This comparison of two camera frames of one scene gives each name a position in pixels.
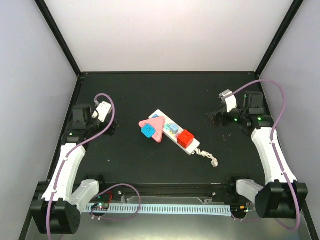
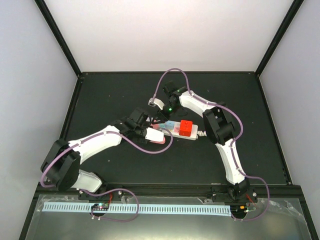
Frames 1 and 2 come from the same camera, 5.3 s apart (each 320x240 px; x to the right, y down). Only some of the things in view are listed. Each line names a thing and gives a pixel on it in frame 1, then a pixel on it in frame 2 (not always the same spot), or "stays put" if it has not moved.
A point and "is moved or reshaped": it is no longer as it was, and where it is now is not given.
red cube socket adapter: x=185 y=139 → x=185 y=128
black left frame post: x=59 y=35 stays put
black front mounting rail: x=157 y=189 stays put
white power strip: x=172 y=130 is moved or reshaped
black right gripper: x=216 y=115 → x=164 y=116
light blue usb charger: x=173 y=128 → x=170 y=124
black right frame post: x=294 y=10 stays put
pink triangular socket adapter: x=158 y=123 is moved or reshaped
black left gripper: x=111 y=131 → x=143 y=141
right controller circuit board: x=238 y=209 stays put
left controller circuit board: x=100 y=207 stays put
